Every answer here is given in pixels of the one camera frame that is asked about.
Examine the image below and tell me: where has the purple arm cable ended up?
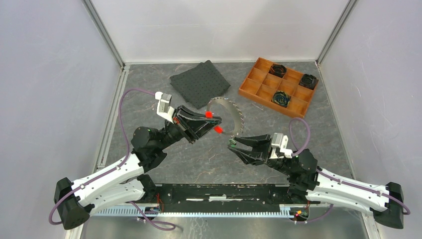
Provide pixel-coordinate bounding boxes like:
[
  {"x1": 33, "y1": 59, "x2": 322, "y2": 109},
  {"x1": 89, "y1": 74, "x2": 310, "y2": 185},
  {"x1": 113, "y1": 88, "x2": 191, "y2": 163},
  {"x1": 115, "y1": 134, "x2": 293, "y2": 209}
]
[
  {"x1": 48, "y1": 88, "x2": 177, "y2": 232},
  {"x1": 289, "y1": 118, "x2": 411, "y2": 224}
]

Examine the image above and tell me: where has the dark patterned roll front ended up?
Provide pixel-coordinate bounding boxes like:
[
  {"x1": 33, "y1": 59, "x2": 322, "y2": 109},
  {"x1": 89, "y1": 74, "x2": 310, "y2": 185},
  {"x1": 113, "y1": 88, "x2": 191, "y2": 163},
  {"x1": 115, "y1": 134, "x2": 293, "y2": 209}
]
[{"x1": 271, "y1": 91, "x2": 291, "y2": 108}]

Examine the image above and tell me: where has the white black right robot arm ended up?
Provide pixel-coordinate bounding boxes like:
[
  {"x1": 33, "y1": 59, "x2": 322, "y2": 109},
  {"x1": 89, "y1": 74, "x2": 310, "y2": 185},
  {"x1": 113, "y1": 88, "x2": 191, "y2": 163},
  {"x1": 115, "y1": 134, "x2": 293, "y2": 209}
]
[{"x1": 227, "y1": 133, "x2": 409, "y2": 229}]

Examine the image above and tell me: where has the wooden compartment tray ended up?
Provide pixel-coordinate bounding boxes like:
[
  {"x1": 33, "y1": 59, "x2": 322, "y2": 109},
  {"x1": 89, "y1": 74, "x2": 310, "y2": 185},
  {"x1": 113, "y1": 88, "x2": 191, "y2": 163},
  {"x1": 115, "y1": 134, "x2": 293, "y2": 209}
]
[{"x1": 238, "y1": 57, "x2": 319, "y2": 119}]

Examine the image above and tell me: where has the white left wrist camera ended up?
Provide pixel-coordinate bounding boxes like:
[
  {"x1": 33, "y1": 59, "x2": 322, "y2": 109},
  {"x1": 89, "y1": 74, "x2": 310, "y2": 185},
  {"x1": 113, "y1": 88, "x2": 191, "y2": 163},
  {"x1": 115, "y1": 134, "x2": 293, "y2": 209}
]
[{"x1": 155, "y1": 92, "x2": 175, "y2": 123}]

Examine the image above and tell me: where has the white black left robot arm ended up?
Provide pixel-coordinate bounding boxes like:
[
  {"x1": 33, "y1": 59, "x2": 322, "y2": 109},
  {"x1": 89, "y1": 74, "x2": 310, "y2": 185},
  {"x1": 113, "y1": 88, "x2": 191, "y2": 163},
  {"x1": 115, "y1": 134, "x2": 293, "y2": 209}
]
[{"x1": 51, "y1": 105, "x2": 222, "y2": 230}]

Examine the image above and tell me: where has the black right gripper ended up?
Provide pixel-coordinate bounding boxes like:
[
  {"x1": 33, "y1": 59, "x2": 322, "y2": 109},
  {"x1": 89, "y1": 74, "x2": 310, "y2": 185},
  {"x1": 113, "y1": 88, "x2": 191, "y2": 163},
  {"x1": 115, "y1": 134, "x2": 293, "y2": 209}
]
[{"x1": 227, "y1": 133, "x2": 293, "y2": 176}]

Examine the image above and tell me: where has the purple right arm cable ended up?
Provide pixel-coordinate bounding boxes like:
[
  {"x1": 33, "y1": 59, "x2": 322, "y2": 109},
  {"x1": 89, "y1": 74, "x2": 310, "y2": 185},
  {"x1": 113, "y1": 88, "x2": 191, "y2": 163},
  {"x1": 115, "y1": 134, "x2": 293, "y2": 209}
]
[{"x1": 289, "y1": 118, "x2": 411, "y2": 224}]

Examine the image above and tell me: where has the large metal keyring red grip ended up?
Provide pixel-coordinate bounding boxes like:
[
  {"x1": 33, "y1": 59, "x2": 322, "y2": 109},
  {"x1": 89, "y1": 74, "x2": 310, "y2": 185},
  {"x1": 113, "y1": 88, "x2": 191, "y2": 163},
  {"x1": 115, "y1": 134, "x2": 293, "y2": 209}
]
[{"x1": 207, "y1": 97, "x2": 244, "y2": 137}]

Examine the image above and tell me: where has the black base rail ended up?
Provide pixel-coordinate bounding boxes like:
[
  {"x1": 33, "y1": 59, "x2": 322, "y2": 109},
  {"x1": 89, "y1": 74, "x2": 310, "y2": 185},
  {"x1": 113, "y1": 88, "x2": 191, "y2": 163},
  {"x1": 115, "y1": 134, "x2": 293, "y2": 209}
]
[{"x1": 138, "y1": 183, "x2": 317, "y2": 213}]

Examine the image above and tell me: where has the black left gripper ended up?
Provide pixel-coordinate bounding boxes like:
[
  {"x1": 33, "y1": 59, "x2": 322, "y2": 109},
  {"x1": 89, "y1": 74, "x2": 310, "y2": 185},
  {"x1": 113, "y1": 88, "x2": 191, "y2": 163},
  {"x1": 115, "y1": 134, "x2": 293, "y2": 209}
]
[{"x1": 157, "y1": 105, "x2": 222, "y2": 151}]

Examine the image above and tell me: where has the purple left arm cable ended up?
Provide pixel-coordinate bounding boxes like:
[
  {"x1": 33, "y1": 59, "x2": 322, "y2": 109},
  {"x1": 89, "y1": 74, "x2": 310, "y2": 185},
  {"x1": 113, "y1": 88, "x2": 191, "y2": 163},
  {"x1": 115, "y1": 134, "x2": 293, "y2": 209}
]
[{"x1": 48, "y1": 88, "x2": 177, "y2": 232}]

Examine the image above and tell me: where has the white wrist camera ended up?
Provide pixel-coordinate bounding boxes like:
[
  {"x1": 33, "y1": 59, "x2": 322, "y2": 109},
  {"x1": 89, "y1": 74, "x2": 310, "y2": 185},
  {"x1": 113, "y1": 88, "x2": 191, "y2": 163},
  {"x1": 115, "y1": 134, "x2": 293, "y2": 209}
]
[
  {"x1": 270, "y1": 133, "x2": 293, "y2": 159},
  {"x1": 155, "y1": 92, "x2": 175, "y2": 123}
]

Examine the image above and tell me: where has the grey perforated mat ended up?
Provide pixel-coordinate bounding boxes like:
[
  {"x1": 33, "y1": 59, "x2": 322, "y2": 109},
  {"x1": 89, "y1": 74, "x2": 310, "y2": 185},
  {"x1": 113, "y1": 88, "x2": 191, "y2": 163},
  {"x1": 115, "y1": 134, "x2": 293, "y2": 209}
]
[{"x1": 170, "y1": 60, "x2": 230, "y2": 109}]

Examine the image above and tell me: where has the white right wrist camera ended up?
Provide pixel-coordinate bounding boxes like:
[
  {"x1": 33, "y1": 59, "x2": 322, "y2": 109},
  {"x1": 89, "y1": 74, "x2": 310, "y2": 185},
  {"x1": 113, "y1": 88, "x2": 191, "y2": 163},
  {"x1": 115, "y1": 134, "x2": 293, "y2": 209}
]
[{"x1": 270, "y1": 133, "x2": 293, "y2": 159}]

